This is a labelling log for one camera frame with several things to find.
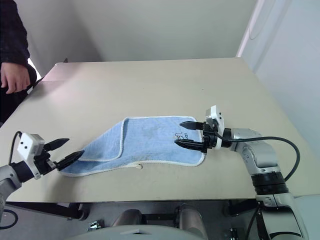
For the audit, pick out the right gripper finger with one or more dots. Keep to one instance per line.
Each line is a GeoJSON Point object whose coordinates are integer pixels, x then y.
{"type": "Point", "coordinates": [191, 145]}
{"type": "Point", "coordinates": [193, 125]}

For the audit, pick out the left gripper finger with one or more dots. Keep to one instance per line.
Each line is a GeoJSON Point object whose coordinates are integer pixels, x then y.
{"type": "Point", "coordinates": [71, 159]}
{"type": "Point", "coordinates": [58, 143]}

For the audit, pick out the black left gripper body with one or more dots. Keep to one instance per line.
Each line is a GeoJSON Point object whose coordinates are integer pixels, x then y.
{"type": "Point", "coordinates": [45, 162]}

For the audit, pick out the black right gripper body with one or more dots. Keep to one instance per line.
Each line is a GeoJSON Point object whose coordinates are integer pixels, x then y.
{"type": "Point", "coordinates": [210, 138]}

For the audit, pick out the blue towel with white trim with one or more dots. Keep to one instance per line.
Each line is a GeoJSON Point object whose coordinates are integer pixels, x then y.
{"type": "Point", "coordinates": [150, 140]}

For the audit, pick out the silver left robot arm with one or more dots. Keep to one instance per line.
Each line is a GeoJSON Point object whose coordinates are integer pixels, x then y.
{"type": "Point", "coordinates": [6, 178]}

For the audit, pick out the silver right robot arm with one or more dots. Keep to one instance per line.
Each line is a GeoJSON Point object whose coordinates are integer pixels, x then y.
{"type": "Point", "coordinates": [260, 155]}

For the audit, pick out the bystander bare hand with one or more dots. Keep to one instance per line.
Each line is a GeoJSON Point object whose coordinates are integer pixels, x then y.
{"type": "Point", "coordinates": [16, 77]}

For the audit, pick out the small white object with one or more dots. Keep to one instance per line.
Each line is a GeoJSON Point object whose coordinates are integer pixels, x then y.
{"type": "Point", "coordinates": [30, 90]}

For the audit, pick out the dark rounded shape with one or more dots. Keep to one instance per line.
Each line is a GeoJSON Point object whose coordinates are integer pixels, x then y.
{"type": "Point", "coordinates": [130, 217]}
{"type": "Point", "coordinates": [191, 220]}

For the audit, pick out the grey robot torso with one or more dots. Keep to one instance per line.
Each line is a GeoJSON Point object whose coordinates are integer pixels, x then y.
{"type": "Point", "coordinates": [140, 233]}

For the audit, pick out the bystander in dark clothing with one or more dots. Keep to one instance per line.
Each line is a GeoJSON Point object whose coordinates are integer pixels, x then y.
{"type": "Point", "coordinates": [10, 30]}

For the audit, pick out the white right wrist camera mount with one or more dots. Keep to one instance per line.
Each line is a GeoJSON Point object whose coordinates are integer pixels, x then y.
{"type": "Point", "coordinates": [216, 113]}

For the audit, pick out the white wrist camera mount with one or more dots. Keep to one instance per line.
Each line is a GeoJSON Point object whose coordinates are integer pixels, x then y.
{"type": "Point", "coordinates": [216, 113]}
{"type": "Point", "coordinates": [26, 145]}

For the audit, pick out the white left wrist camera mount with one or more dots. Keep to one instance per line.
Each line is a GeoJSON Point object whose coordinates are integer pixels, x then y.
{"type": "Point", "coordinates": [26, 145]}

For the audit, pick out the black table frame bar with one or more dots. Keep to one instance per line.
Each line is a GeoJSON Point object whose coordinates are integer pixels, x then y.
{"type": "Point", "coordinates": [45, 208]}

